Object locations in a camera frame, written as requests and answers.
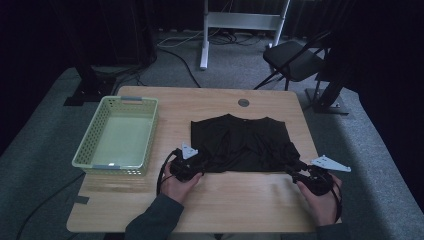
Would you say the black t-shirt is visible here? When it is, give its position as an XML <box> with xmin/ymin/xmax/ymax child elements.
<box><xmin>190</xmin><ymin>113</ymin><xmax>302</xmax><ymax>174</ymax></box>

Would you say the black stand with flat base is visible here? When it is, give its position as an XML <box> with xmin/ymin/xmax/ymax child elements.
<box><xmin>62</xmin><ymin>61</ymin><xmax>116</xmax><ymax>107</ymax></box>

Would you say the white floor cable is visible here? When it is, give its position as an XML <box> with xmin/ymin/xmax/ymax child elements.
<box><xmin>156</xmin><ymin>29</ymin><xmax>205</xmax><ymax>48</ymax></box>

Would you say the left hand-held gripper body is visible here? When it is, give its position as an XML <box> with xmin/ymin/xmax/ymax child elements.
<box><xmin>169</xmin><ymin>142</ymin><xmax>207</xmax><ymax>183</ymax></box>

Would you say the person's left hand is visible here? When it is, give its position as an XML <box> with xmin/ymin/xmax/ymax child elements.
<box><xmin>160</xmin><ymin>161</ymin><xmax>204</xmax><ymax>205</ymax></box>

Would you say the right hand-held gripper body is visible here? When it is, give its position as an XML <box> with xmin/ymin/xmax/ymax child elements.
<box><xmin>292</xmin><ymin>154</ymin><xmax>352</xmax><ymax>197</ymax></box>

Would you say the light green plastic basket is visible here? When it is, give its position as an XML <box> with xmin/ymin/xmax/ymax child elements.
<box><xmin>71</xmin><ymin>95</ymin><xmax>160</xmax><ymax>177</ymax></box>

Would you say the thin black floor cable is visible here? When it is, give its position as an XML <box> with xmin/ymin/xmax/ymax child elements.
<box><xmin>15</xmin><ymin>171</ymin><xmax>86</xmax><ymax>240</ymax></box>

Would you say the white metal stand frame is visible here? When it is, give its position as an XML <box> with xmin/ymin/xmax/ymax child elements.
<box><xmin>198</xmin><ymin>0</ymin><xmax>291</xmax><ymax>71</ymax></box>

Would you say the black folding chair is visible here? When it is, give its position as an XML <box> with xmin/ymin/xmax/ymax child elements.
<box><xmin>253</xmin><ymin>29</ymin><xmax>335</xmax><ymax>92</ymax></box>

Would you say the person's right hand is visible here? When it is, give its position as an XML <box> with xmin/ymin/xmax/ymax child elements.
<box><xmin>296</xmin><ymin>173</ymin><xmax>344</xmax><ymax>227</ymax></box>

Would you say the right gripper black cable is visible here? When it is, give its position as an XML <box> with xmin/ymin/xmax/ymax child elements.
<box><xmin>328</xmin><ymin>175</ymin><xmax>344</xmax><ymax>224</ymax></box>

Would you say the black stand with metal plate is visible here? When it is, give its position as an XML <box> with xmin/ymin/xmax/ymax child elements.
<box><xmin>304</xmin><ymin>64</ymin><xmax>351</xmax><ymax>116</ymax></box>

